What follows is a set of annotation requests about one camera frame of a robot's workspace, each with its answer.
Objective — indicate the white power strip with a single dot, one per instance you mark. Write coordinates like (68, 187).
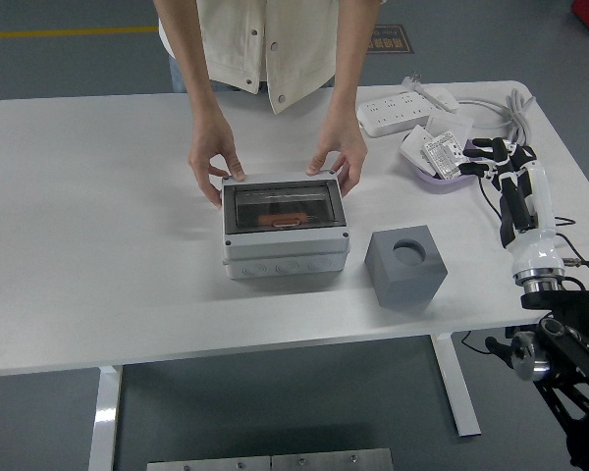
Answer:
(392, 110)

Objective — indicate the smoky transparent hinged box lid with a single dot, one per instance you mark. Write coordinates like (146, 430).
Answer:
(284, 201)

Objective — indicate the person's right forearm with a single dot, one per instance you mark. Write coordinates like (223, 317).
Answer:
(191, 64)

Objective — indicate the grey metal plate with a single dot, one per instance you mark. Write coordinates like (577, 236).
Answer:
(211, 464)
(331, 460)

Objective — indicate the plain white socket panel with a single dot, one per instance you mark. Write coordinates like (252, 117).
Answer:
(414, 147)

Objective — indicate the white table leg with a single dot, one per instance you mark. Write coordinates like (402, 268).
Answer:
(456, 387)
(105, 417)

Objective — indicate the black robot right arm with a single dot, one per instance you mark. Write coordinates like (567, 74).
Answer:
(569, 343)

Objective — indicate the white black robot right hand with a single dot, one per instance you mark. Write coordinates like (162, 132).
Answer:
(537, 216)

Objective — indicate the person's left hand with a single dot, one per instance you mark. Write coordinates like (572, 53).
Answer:
(346, 142)

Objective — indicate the white square wall plate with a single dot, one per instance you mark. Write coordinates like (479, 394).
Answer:
(451, 122)

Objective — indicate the grey block battery holder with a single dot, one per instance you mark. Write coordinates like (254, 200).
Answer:
(402, 284)

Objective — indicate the person's left forearm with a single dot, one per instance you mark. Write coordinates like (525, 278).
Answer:
(353, 64)

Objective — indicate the person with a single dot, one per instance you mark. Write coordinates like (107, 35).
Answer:
(275, 39)

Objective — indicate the black under-table control box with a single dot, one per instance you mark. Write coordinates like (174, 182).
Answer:
(513, 331)

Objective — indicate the person's right hand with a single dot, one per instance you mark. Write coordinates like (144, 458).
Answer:
(208, 147)

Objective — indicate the orange cylindrical battery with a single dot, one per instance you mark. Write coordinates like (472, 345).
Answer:
(270, 219)

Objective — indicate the grey plastic enclosure box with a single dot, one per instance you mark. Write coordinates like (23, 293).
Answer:
(284, 250)

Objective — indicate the black floor sign sticker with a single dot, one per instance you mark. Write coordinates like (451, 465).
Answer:
(392, 41)

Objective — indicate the purple plastic tray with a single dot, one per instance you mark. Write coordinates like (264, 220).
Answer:
(442, 185)

